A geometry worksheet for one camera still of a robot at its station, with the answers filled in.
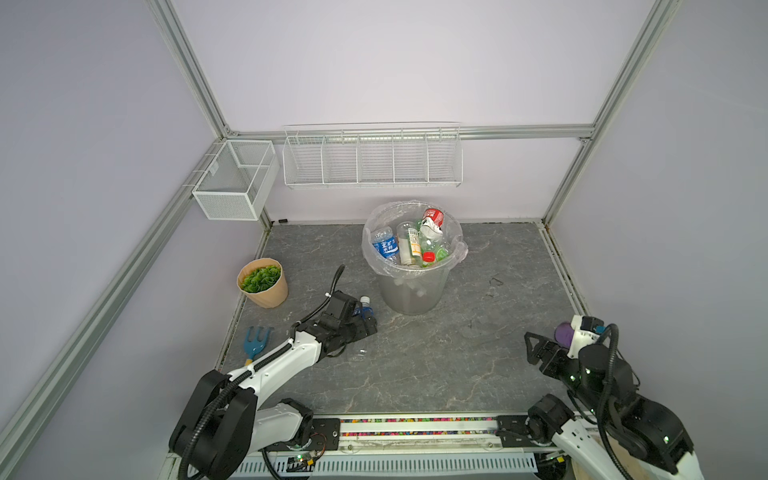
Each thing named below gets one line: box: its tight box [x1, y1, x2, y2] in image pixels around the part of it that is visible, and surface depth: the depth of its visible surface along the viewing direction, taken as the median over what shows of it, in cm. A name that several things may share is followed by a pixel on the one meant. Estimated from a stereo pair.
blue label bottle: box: [372, 228, 400, 264], surface depth 79 cm
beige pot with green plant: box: [236, 257, 288, 309], surface depth 93 cm
